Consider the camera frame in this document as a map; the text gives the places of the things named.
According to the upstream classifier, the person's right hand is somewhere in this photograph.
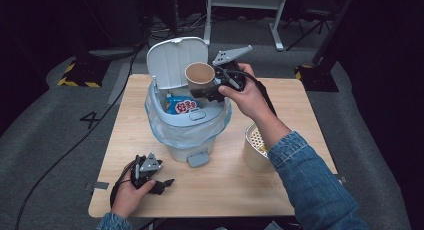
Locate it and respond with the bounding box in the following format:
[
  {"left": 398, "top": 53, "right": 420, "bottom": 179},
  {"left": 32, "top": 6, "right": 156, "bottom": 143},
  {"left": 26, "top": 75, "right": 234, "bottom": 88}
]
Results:
[{"left": 218, "top": 63, "right": 278, "bottom": 124}]

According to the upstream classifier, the black tripod stand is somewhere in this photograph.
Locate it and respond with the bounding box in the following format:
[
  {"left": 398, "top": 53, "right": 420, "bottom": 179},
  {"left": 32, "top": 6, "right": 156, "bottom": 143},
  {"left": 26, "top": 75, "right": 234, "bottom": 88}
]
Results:
[{"left": 285, "top": 8, "right": 334, "bottom": 52}]

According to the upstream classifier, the left hand-held gripper black cable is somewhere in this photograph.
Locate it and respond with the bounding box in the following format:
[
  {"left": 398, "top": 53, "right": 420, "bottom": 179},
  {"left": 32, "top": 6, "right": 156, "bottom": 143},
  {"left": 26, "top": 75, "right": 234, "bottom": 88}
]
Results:
[{"left": 109, "top": 158, "right": 138, "bottom": 208}]

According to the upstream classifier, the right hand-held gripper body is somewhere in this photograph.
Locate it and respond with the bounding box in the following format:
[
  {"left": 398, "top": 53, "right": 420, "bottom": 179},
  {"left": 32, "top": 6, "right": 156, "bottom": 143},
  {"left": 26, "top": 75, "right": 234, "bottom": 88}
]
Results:
[{"left": 212, "top": 44, "right": 254, "bottom": 93}]

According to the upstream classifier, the brown paper cup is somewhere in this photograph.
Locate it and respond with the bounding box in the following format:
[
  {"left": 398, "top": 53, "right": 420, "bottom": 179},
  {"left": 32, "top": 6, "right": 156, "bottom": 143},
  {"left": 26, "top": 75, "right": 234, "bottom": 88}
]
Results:
[{"left": 184, "top": 61, "right": 217, "bottom": 93}]

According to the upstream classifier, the pale blue plastic bin liner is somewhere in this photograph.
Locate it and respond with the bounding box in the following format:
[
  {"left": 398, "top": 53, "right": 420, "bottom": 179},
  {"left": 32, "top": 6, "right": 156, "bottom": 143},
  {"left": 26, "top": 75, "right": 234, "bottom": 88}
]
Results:
[{"left": 144, "top": 86, "right": 233, "bottom": 150}]

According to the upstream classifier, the person's left hand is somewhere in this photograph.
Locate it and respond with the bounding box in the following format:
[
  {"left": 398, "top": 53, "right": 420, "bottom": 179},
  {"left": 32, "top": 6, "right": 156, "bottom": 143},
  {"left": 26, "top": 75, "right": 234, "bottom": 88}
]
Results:
[{"left": 111, "top": 179, "right": 157, "bottom": 219}]

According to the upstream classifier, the black base with hazard stripes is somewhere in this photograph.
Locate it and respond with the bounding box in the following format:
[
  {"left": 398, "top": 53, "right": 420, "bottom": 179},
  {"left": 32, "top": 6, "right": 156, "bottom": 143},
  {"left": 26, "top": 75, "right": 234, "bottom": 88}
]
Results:
[{"left": 57, "top": 58, "right": 111, "bottom": 89}]

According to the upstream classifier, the white metal desk frame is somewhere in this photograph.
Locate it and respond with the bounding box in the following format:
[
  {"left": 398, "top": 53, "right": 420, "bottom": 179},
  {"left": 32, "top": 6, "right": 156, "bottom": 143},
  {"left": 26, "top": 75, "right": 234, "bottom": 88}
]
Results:
[{"left": 202, "top": 0, "right": 289, "bottom": 52}]

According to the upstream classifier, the black post with hazard-striped base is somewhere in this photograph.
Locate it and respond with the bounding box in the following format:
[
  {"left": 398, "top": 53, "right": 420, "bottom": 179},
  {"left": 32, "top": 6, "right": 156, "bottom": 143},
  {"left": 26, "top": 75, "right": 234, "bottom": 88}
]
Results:
[{"left": 294, "top": 0, "right": 360, "bottom": 93}]

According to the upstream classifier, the long black floor cable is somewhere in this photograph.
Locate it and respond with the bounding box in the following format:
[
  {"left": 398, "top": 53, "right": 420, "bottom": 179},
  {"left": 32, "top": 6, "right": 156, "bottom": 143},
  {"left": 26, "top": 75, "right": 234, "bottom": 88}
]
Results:
[{"left": 13, "top": 39, "right": 148, "bottom": 230}]

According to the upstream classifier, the beige container with perforated insert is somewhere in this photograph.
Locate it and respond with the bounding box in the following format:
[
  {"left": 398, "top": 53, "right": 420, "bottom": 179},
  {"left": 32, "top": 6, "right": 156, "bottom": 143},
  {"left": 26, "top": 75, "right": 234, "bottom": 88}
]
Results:
[{"left": 241, "top": 122, "right": 278, "bottom": 174}]

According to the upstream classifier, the blue and orange snack packet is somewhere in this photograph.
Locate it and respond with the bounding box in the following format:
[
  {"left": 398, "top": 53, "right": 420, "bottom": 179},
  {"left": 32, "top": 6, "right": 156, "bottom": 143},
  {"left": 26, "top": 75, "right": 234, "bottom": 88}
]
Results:
[{"left": 165, "top": 95, "right": 202, "bottom": 115}]

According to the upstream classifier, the hand-held gripper black cable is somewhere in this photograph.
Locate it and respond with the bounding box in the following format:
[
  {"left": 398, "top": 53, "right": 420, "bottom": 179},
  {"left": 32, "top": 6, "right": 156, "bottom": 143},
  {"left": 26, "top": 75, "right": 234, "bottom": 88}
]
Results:
[
  {"left": 109, "top": 158, "right": 138, "bottom": 208},
  {"left": 216, "top": 67, "right": 278, "bottom": 118}
]

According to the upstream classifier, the white and blue pedal bin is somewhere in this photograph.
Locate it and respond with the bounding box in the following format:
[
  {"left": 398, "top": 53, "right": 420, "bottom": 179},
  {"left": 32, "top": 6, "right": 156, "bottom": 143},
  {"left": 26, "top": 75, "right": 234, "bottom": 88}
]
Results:
[{"left": 145, "top": 36, "right": 233, "bottom": 169}]

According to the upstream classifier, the right hand-held gripper black cable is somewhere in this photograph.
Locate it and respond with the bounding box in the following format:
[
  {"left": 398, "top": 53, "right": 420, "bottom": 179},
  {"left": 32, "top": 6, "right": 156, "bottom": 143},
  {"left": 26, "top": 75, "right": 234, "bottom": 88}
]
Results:
[{"left": 216, "top": 67, "right": 278, "bottom": 118}]

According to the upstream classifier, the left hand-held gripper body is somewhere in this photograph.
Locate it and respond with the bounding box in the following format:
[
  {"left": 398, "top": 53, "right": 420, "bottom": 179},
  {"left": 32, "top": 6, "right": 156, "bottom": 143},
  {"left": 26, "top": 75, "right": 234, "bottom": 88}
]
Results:
[{"left": 130, "top": 152, "right": 164, "bottom": 188}]

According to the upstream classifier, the grey tape strip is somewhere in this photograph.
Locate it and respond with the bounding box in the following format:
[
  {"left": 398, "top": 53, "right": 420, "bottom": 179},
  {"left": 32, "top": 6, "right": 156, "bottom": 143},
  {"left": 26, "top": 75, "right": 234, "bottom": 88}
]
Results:
[{"left": 84, "top": 181, "right": 110, "bottom": 192}]

